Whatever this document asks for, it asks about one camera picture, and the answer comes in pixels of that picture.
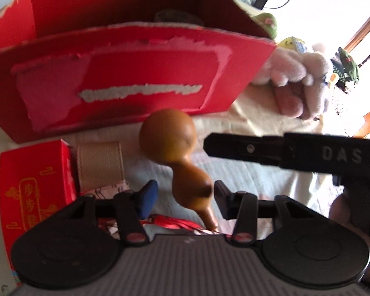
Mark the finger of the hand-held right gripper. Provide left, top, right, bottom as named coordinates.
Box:
left=203, top=132, right=294, bottom=166

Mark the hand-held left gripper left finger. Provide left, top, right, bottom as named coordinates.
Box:
left=66, top=179, right=159, bottom=248

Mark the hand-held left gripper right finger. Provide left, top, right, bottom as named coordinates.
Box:
left=214, top=181, right=306, bottom=248

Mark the brown wooden gourd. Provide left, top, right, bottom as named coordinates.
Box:
left=138, top=109, right=220, bottom=232

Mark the large red cardboard box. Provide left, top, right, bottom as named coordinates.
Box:
left=0, top=0, right=278, bottom=144

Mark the small red gold-printed box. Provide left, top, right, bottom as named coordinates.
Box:
left=0, top=139, right=78, bottom=272

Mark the light green quilted bedsheet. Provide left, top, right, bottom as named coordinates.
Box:
left=0, top=15, right=358, bottom=272

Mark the red ribbon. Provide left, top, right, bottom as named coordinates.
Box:
left=97, top=214, right=217, bottom=235

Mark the floral printed paper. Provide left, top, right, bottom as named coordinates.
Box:
left=79, top=180, right=132, bottom=238

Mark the brown wooden furniture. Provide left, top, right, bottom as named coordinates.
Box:
left=353, top=106, right=370, bottom=140

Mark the beige leather case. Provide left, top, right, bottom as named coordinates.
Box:
left=76, top=141, right=126, bottom=193

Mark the dark green dragon toy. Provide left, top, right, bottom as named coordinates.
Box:
left=328, top=46, right=360, bottom=87

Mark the pink plush toy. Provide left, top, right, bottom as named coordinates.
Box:
left=252, top=41, right=334, bottom=121

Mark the yellow plush toy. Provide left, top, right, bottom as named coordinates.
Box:
left=277, top=36, right=308, bottom=52

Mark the green plush toy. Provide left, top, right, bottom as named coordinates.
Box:
left=252, top=12, right=280, bottom=41

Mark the white printed box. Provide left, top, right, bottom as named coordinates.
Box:
left=0, top=261, right=23, bottom=296

